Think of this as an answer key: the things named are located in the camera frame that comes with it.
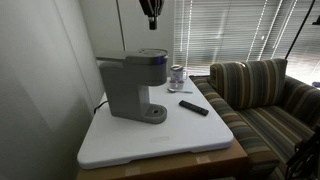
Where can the white window blinds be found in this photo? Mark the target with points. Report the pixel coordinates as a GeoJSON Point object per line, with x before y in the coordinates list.
{"type": "Point", "coordinates": [212, 31]}

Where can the white coffee pod near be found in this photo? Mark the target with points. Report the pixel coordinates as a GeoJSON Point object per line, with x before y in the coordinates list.
{"type": "Point", "coordinates": [173, 84]}

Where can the white coffee pod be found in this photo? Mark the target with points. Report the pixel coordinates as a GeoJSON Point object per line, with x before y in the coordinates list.
{"type": "Point", "coordinates": [173, 84]}
{"type": "Point", "coordinates": [180, 84]}

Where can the black remote control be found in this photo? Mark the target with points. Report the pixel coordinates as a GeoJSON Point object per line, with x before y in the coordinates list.
{"type": "Point", "coordinates": [194, 108]}

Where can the thin metal lamp pole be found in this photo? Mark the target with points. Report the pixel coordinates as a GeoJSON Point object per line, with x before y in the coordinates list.
{"type": "Point", "coordinates": [120, 25]}

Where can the white coffee pod far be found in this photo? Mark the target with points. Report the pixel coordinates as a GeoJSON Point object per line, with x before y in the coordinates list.
{"type": "Point", "coordinates": [180, 84]}

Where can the striped brown sofa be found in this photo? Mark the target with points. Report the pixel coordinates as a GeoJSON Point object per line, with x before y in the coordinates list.
{"type": "Point", "coordinates": [268, 112]}

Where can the grey coffee machine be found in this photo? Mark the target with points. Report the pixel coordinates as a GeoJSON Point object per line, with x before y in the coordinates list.
{"type": "Point", "coordinates": [127, 76]}

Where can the white table top board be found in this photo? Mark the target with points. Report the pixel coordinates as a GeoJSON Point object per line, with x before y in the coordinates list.
{"type": "Point", "coordinates": [113, 140]}

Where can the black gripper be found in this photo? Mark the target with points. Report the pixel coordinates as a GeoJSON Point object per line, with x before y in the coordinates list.
{"type": "Point", "coordinates": [152, 8]}

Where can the wooden side table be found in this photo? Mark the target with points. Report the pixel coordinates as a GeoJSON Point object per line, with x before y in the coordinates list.
{"type": "Point", "coordinates": [184, 166]}

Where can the white mug with lid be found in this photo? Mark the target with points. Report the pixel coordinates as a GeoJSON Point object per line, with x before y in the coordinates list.
{"type": "Point", "coordinates": [176, 73]}

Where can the silver metal spoon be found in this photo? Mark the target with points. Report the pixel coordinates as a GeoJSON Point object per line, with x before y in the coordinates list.
{"type": "Point", "coordinates": [178, 91]}

